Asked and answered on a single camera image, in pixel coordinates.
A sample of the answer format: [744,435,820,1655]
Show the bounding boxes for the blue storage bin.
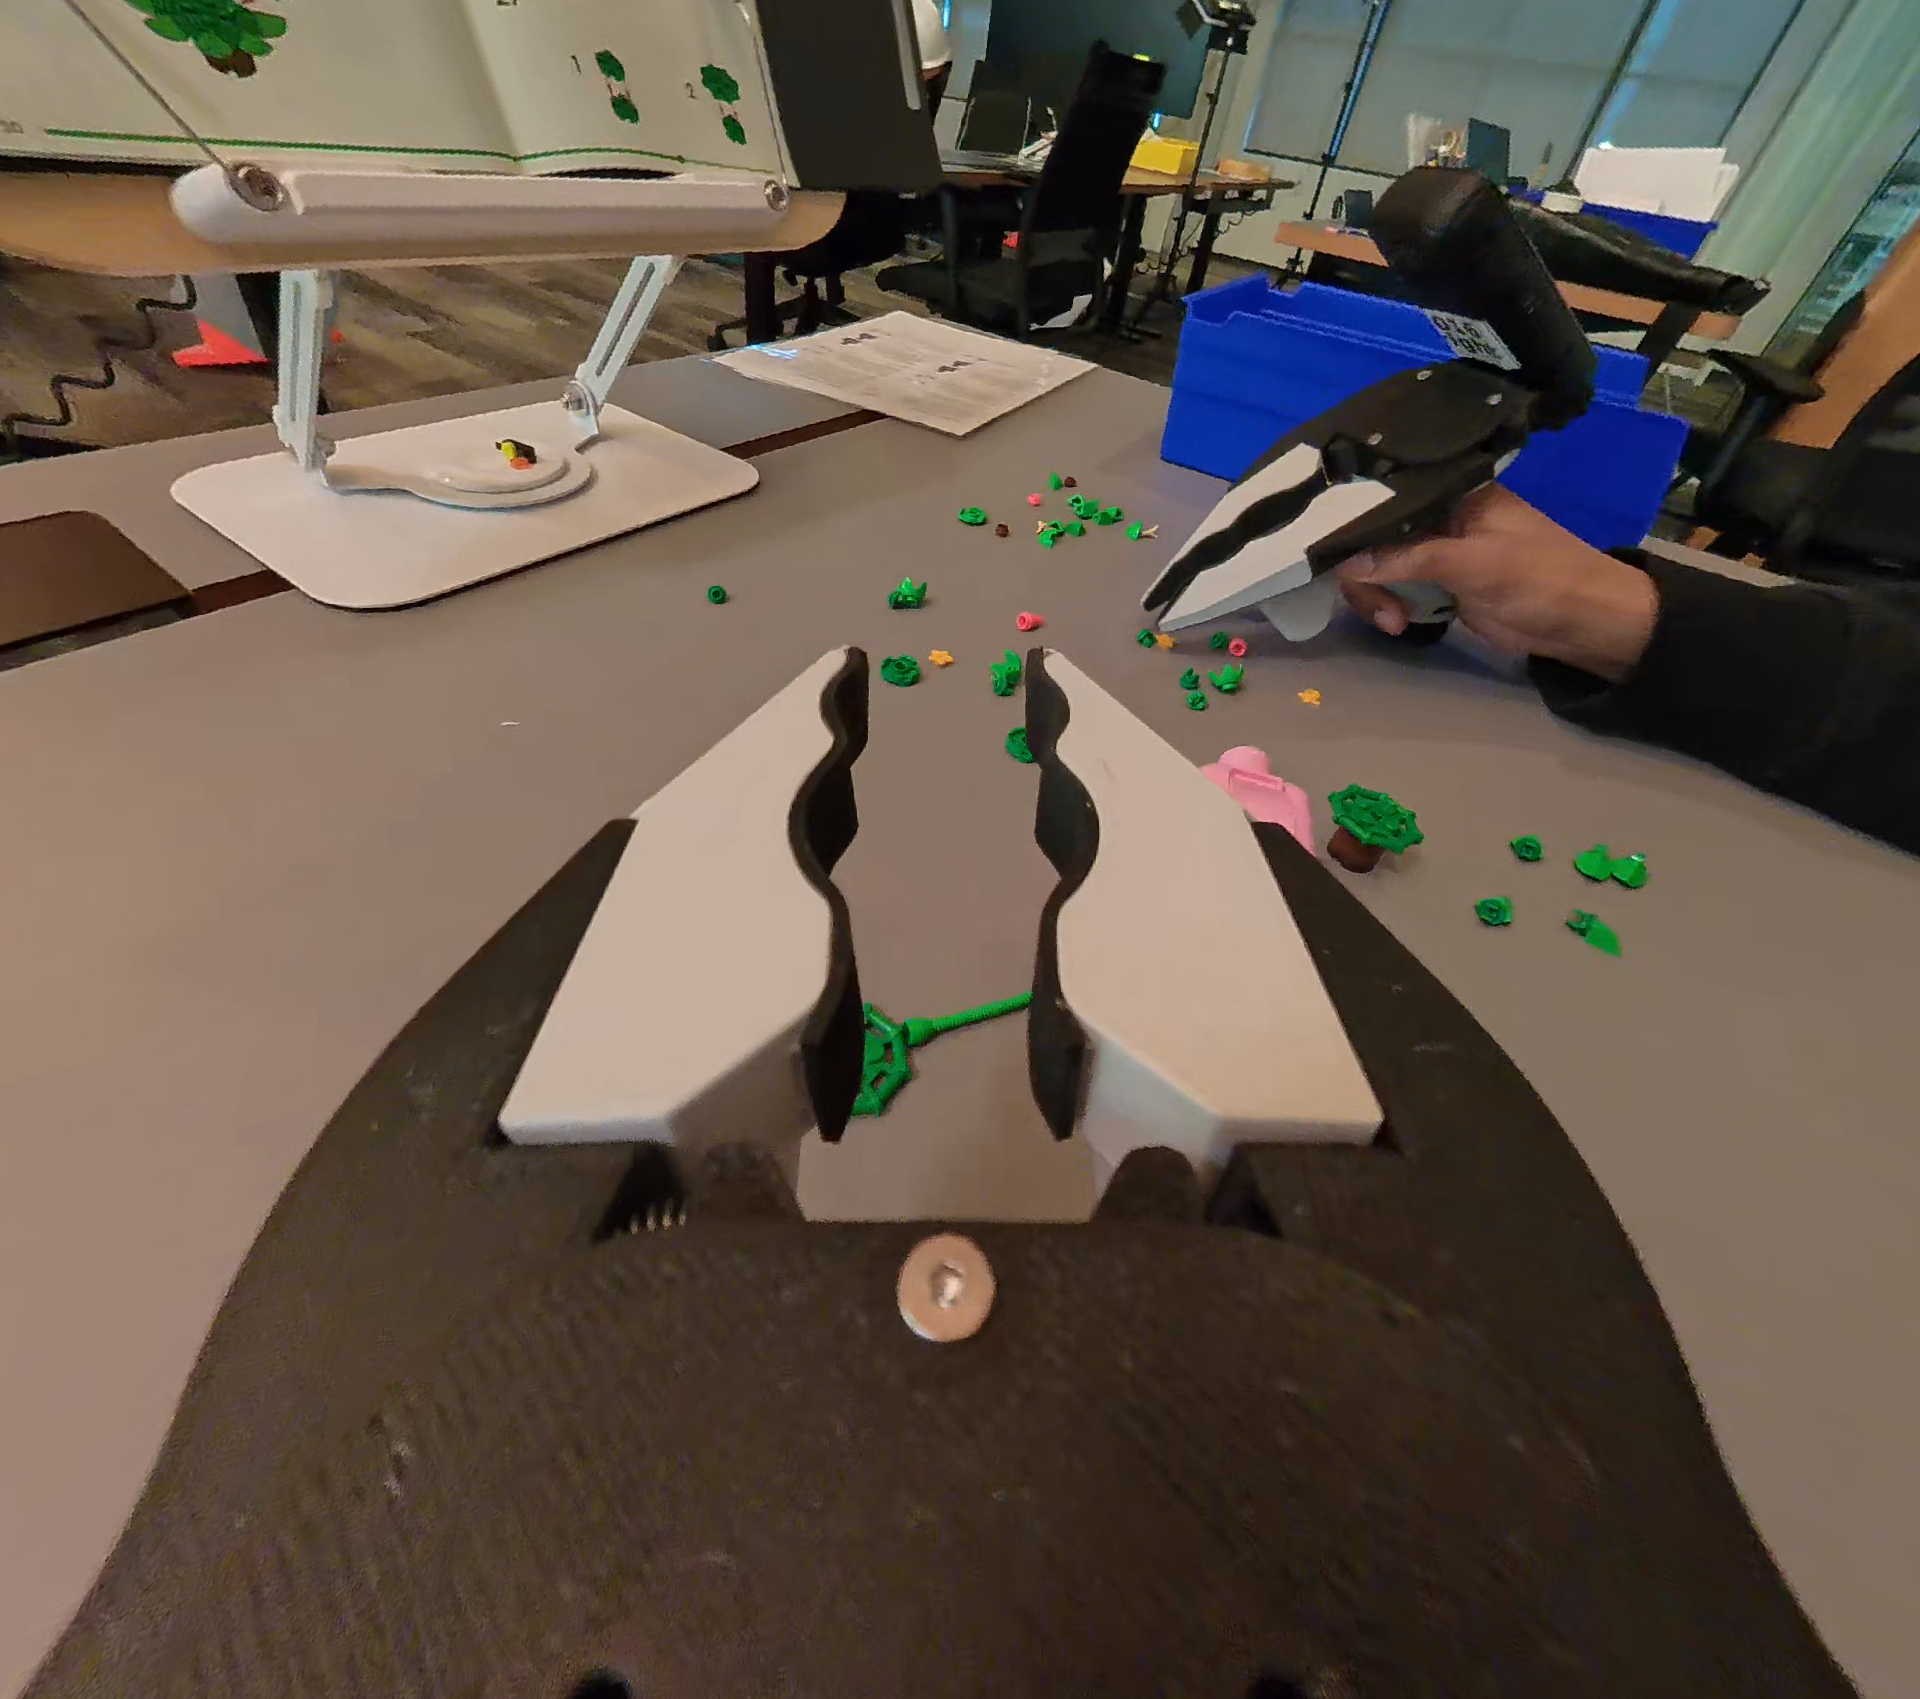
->
[1158,277,1690,550]
[1512,192,1718,264]

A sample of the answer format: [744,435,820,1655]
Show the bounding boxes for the person's right forearm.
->
[1531,547,1920,857]

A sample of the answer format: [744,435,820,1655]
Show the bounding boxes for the wooden post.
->
[1790,228,1920,455]

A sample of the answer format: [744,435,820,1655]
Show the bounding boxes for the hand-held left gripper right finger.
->
[1025,646,1384,1185]

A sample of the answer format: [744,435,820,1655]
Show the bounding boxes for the white book stand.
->
[0,161,849,608]

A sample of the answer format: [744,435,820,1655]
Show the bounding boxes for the black coiled cable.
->
[0,281,199,458]

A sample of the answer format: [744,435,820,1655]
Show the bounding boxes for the black bag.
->
[1498,201,1774,322]

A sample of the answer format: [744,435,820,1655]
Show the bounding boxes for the green web piece with stem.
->
[849,990,1035,1122]

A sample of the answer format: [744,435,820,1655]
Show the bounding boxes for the person's right hand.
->
[1339,483,1658,683]

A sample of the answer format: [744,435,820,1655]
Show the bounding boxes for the green web wheel piece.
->
[1325,780,1425,856]

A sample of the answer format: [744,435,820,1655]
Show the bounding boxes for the laminated paper sheet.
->
[710,309,1100,437]

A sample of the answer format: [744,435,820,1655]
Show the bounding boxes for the pink toy brick watering can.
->
[1199,746,1319,857]

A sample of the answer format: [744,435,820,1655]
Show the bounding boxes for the white paper stack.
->
[1570,144,1741,227]

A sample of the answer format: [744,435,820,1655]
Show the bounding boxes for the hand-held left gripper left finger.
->
[497,646,873,1220]

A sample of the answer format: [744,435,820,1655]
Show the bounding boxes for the open laptop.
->
[954,58,1037,161]

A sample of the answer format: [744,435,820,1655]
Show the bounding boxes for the black office chair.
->
[876,46,1170,340]
[1676,345,1920,578]

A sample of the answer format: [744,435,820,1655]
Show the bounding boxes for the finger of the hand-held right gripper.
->
[1160,435,1335,601]
[1142,474,1408,636]

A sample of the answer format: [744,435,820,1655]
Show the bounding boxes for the large black monitor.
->
[980,0,1245,122]

